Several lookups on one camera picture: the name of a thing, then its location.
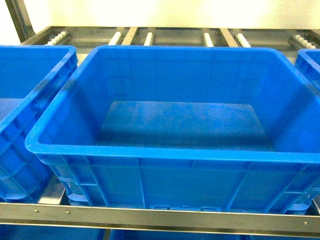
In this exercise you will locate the blue crate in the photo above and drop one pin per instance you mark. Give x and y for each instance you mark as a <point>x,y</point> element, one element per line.
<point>308,63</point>
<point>266,237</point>
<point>32,232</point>
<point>184,128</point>
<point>30,78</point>
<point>169,235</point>

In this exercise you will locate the blue lower crate middle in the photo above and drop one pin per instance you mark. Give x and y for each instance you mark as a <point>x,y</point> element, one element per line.
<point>169,235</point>

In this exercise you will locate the steel shelf rack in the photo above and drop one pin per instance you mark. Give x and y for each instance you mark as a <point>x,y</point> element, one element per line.
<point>223,14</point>

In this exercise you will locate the blue lower crate right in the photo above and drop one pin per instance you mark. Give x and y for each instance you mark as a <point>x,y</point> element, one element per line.
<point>266,237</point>

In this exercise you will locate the blue lower crate left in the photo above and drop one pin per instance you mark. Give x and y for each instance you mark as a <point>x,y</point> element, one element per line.
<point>32,232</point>

